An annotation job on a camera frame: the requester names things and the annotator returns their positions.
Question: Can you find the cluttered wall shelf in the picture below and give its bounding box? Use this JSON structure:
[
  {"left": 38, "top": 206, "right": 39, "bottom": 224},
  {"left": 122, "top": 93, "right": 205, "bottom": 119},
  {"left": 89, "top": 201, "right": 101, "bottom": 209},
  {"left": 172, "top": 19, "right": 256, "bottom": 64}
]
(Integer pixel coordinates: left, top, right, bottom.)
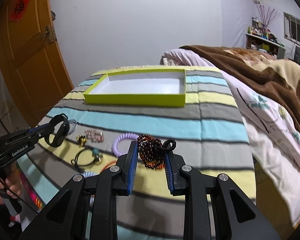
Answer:
[{"left": 245, "top": 17, "right": 286, "bottom": 59}]

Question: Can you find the red fu paper decoration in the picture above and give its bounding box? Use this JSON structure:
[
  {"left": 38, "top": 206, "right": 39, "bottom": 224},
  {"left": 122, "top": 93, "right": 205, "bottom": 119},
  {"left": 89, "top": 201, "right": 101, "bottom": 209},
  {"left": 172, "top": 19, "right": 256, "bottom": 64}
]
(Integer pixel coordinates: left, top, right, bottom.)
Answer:
[{"left": 8, "top": 0, "right": 30, "bottom": 22}]

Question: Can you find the striped bed sheet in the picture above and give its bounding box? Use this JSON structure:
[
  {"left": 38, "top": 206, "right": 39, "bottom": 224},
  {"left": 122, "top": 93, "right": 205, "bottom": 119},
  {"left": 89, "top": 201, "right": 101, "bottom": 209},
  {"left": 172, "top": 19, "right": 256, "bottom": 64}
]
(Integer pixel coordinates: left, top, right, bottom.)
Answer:
[{"left": 16, "top": 65, "right": 257, "bottom": 240}]

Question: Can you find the dark beaded bracelet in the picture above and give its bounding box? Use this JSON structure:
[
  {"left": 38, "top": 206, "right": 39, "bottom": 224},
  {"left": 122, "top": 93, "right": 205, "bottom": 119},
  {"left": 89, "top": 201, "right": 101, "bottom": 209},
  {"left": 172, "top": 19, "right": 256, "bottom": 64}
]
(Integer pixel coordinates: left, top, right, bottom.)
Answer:
[{"left": 136, "top": 134, "right": 177, "bottom": 170}]

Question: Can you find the black hair tie teal bead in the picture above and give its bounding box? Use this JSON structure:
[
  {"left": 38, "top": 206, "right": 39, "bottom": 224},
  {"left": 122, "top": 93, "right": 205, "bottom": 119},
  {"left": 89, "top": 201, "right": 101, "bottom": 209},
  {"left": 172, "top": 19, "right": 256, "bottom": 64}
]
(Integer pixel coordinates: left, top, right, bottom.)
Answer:
[{"left": 70, "top": 148, "right": 103, "bottom": 169}]

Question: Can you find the brown fleece blanket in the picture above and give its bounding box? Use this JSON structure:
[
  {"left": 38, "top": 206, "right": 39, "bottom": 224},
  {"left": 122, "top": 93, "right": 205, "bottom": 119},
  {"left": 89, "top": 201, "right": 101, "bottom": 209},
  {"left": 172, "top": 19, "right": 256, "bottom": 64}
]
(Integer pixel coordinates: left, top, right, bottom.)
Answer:
[{"left": 182, "top": 45, "right": 300, "bottom": 132}]

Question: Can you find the gold bell black hair tie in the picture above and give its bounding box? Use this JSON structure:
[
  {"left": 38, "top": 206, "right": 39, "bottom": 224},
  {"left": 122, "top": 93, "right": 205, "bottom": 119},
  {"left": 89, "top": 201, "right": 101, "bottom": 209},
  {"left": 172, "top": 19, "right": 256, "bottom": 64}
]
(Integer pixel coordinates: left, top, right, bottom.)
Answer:
[{"left": 76, "top": 134, "right": 88, "bottom": 147}]

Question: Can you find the barred window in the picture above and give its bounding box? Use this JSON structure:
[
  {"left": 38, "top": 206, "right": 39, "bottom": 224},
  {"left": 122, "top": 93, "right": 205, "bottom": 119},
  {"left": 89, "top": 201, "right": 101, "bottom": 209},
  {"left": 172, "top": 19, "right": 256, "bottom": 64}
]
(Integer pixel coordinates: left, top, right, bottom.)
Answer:
[{"left": 284, "top": 13, "right": 300, "bottom": 46}]

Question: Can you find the light blue spiral hair tie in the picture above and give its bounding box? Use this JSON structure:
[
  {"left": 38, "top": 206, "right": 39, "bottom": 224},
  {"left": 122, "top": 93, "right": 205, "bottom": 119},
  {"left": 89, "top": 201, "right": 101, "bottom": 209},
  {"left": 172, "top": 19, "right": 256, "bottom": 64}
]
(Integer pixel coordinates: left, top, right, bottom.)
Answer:
[{"left": 79, "top": 171, "right": 100, "bottom": 178}]

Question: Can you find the person's left hand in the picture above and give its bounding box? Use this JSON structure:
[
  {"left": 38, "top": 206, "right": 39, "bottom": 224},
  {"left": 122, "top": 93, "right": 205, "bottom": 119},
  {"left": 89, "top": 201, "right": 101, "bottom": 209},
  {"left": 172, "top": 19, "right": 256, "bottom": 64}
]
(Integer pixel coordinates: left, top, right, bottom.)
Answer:
[{"left": 0, "top": 162, "right": 22, "bottom": 205}]

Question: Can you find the pink branch flower arrangement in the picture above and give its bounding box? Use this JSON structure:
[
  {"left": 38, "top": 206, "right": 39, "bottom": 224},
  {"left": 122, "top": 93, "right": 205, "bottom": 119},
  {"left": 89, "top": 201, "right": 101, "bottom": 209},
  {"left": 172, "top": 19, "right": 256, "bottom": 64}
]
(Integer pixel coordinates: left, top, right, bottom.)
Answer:
[{"left": 256, "top": 4, "right": 280, "bottom": 29}]

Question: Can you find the pink rhinestone hair clip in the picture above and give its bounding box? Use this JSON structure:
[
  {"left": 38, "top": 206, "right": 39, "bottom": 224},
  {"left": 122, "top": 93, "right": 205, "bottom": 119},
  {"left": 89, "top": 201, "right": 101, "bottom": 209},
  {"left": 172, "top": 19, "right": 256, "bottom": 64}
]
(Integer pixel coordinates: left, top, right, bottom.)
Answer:
[{"left": 85, "top": 129, "right": 104, "bottom": 142}]

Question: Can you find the floral white quilt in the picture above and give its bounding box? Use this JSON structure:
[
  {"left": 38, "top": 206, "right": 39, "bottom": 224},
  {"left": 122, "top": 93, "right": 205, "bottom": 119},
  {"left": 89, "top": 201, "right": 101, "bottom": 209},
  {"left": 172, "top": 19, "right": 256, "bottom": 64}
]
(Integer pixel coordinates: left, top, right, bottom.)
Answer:
[{"left": 160, "top": 48, "right": 300, "bottom": 230}]

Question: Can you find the orange wooden door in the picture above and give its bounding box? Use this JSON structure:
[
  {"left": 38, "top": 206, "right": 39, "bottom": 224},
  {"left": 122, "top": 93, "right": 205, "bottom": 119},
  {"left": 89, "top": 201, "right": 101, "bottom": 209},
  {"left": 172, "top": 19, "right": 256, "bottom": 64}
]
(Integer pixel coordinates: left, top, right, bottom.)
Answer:
[{"left": 0, "top": 0, "right": 73, "bottom": 127}]

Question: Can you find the red cord bracelet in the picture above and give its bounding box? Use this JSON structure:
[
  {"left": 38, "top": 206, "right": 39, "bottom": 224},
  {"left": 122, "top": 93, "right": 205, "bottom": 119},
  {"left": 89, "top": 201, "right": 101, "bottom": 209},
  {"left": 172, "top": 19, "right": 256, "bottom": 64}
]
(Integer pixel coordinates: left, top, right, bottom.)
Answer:
[{"left": 101, "top": 161, "right": 117, "bottom": 172}]

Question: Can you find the purple spiral hair tie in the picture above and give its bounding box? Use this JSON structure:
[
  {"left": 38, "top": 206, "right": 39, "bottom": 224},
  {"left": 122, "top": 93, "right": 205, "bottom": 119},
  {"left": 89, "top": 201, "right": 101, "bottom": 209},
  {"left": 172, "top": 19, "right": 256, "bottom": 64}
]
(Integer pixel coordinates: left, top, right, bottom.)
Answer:
[{"left": 111, "top": 132, "right": 140, "bottom": 157}]

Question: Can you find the brass door handle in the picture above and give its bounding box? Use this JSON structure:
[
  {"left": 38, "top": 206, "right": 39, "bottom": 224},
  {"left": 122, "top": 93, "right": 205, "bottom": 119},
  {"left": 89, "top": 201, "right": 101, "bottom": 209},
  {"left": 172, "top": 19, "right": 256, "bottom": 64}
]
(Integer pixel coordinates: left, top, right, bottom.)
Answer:
[{"left": 42, "top": 25, "right": 56, "bottom": 44}]

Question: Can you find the grey-blue hair tie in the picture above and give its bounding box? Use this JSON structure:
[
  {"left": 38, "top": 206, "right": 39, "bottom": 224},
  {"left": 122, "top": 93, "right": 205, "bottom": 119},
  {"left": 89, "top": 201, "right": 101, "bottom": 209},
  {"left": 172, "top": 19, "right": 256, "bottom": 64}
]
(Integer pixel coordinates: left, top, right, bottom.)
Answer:
[{"left": 66, "top": 119, "right": 78, "bottom": 136}]

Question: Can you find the green shallow cardboard box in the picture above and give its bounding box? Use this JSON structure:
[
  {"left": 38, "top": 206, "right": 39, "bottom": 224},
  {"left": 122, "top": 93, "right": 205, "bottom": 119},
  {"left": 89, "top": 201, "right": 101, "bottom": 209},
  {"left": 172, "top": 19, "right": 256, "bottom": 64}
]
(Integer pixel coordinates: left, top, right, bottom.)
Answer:
[{"left": 83, "top": 68, "right": 186, "bottom": 107}]

